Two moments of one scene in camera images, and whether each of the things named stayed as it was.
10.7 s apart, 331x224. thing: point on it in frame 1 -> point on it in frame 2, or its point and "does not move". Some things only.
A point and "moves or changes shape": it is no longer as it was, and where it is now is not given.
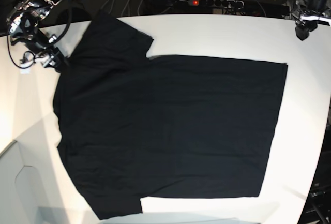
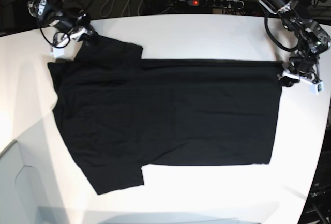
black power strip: (222, 2) does not move
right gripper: (303, 28) -> (303, 65)
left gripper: (49, 57) -> (84, 31)
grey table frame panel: (29, 193) does not move
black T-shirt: (133, 127) moves or changes shape
